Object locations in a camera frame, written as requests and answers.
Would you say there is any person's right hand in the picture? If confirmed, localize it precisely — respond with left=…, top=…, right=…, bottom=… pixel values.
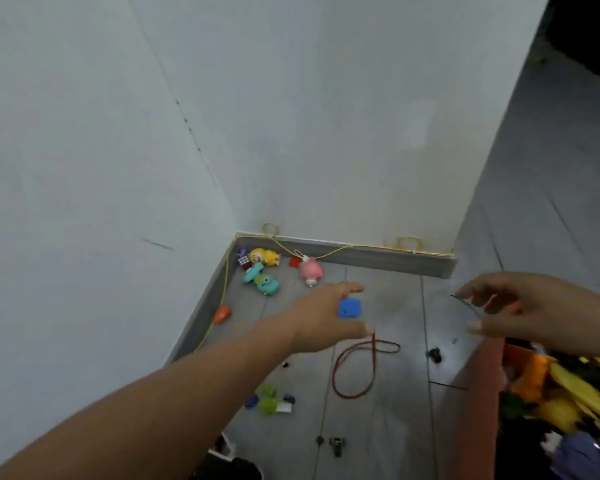
left=455, top=272, right=589, bottom=354

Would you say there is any person's left hand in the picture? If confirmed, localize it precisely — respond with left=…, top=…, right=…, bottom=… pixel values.
left=280, top=282, right=376, bottom=354

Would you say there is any person's left forearm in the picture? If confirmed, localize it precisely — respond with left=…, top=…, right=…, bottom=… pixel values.
left=0, top=310, right=301, bottom=480

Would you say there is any pink toy figure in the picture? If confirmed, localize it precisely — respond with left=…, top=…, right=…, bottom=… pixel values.
left=298, top=256, right=325, bottom=288

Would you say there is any pink toy bin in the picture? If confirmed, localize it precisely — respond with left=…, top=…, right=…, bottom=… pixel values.
left=444, top=338, right=511, bottom=480

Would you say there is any teal toy figure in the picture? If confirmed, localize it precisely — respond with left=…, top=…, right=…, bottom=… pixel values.
left=243, top=263, right=281, bottom=297

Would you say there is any pile of mixed toys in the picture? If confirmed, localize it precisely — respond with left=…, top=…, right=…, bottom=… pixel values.
left=495, top=338, right=600, bottom=480

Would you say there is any yellow toy figure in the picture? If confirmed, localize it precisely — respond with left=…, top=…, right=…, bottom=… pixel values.
left=248, top=248, right=282, bottom=267

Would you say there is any black and white toy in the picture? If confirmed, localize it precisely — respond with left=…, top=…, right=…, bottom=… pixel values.
left=190, top=433, right=264, bottom=480

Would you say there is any thin black wire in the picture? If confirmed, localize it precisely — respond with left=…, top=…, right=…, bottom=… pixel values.
left=450, top=295, right=482, bottom=319

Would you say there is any red cable loop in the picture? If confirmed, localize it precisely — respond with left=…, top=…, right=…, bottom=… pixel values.
left=331, top=334, right=401, bottom=400

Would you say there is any yellow cable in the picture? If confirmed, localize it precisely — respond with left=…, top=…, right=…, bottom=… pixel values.
left=195, top=223, right=455, bottom=351

